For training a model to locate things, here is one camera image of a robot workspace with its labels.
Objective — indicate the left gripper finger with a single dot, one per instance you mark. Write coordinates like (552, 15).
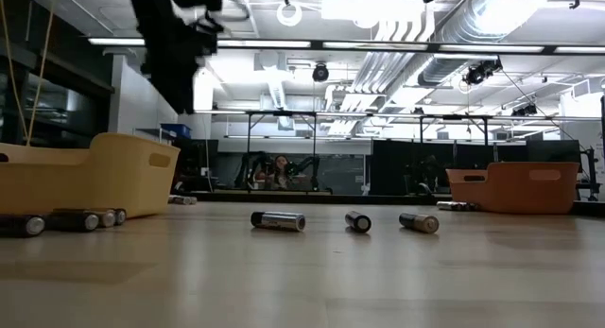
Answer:
(189, 82)
(167, 87)

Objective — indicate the silver battery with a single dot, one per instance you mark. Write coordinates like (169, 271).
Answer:
(279, 221)

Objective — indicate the black copper-top battery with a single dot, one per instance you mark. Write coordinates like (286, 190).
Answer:
(418, 223)
(468, 206)
(446, 206)

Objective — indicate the black background robot arm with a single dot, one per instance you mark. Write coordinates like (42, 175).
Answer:
(248, 169)
(305, 166)

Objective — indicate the blue plastic crate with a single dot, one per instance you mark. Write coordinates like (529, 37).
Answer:
(176, 131)

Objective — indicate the yellow plastic bin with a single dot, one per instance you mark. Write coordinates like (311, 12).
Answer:
(118, 177)

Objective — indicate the person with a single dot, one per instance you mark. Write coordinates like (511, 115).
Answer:
(280, 174)

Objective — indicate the black overhead light bar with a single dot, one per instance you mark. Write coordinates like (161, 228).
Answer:
(316, 45)

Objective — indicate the black partition panels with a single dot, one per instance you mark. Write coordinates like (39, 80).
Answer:
(402, 162)

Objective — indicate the orange plastic bin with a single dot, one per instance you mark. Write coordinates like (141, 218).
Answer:
(510, 191)

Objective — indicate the black equipment stand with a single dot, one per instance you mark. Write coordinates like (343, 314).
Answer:
(588, 177)

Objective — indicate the black dome camera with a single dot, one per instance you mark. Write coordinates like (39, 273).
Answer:
(320, 74)

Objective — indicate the black aluminium table frame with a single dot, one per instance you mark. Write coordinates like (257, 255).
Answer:
(331, 197)

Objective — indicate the silver ventilation duct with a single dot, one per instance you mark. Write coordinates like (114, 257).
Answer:
(454, 35)

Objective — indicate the black ceiling camera rig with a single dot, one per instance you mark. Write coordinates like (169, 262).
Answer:
(477, 73)
(524, 110)

